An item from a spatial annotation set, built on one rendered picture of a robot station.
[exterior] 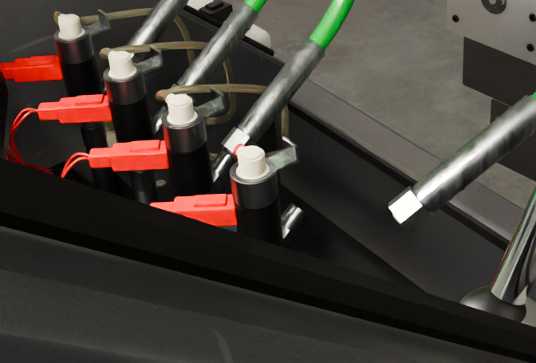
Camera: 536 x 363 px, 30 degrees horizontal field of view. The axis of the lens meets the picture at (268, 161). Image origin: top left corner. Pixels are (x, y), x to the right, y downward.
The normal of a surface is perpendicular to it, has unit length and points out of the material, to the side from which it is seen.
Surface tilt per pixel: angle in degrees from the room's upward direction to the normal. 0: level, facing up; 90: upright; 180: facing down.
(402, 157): 0
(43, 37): 90
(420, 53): 0
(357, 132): 0
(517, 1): 90
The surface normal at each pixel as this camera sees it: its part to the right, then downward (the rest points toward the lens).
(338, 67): -0.08, -0.81
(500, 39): -0.76, 0.43
